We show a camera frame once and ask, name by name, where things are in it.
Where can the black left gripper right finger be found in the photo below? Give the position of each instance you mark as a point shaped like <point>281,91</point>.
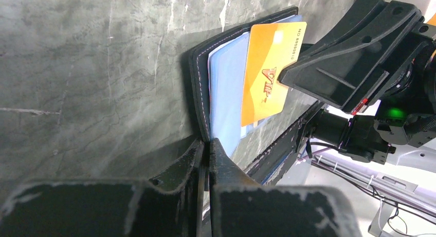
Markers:
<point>312,211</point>

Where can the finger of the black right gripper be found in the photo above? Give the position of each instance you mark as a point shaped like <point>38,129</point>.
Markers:
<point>361,13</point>
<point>334,75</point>

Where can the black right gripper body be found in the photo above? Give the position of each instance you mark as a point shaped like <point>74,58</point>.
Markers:
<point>404,82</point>

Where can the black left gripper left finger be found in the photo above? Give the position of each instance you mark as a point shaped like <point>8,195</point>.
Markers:
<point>168,204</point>

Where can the black card holder wallet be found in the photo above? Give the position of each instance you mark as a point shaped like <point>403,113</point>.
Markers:
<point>217,71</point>

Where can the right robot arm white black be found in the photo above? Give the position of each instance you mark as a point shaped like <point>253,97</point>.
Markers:
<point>341,133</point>

